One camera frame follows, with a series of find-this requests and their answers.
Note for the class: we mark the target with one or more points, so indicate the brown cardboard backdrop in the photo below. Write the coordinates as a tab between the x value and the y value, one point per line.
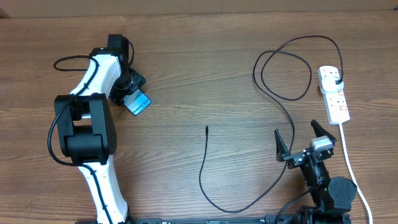
78	8

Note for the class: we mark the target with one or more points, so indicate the white USB charger plug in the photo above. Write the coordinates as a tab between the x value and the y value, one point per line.
331	84

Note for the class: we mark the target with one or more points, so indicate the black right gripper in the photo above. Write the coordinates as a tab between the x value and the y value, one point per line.
295	158

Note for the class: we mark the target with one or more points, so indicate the blue Samsung Galaxy smartphone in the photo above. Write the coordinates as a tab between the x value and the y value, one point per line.
136	102

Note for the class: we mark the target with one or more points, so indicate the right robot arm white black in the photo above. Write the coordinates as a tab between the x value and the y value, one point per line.
332	197

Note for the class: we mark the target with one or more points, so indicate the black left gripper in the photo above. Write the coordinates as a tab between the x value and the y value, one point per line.
118	95

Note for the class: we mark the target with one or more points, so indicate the white power extension strip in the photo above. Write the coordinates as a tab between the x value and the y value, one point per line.
335	102

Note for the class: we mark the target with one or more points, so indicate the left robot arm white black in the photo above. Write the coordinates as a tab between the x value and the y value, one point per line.
83	133

